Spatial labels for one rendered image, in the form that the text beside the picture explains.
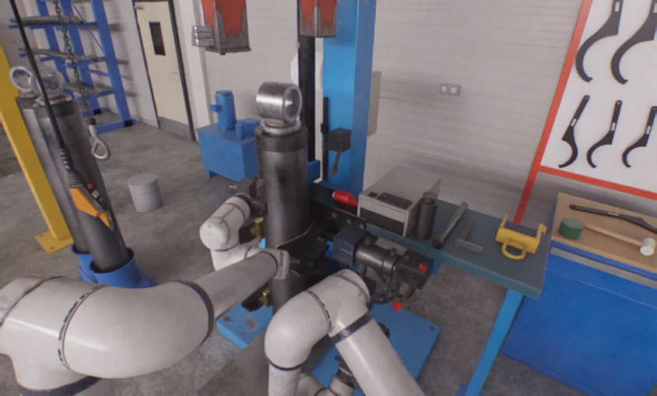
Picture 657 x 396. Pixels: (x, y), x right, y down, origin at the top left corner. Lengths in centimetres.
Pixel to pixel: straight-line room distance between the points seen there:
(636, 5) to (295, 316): 269
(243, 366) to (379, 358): 136
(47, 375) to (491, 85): 294
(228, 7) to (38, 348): 96
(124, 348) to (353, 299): 52
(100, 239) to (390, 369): 206
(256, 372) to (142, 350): 160
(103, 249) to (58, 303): 201
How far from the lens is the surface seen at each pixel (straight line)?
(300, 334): 80
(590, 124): 296
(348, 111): 161
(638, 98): 295
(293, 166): 132
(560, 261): 206
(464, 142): 313
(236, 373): 210
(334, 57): 161
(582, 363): 248
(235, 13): 117
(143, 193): 386
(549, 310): 225
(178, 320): 52
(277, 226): 146
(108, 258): 261
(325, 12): 137
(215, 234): 97
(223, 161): 407
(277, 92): 127
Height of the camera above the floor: 189
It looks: 29 degrees down
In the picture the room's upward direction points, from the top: 1 degrees clockwise
